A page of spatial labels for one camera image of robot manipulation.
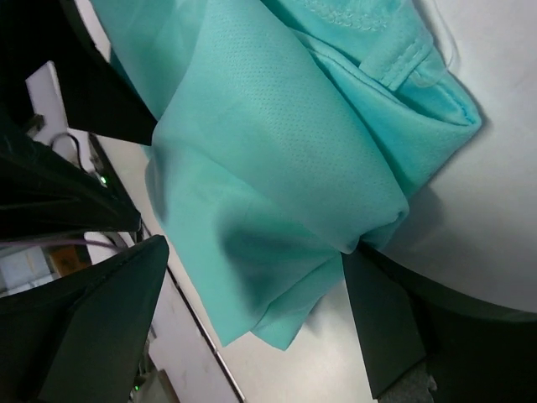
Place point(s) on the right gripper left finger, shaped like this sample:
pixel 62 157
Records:
pixel 80 338

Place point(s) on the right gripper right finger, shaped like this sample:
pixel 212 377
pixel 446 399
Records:
pixel 422 341

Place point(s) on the teal green t shirt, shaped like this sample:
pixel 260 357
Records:
pixel 287 132

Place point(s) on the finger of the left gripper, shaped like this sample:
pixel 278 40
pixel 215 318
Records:
pixel 96 98
pixel 43 195

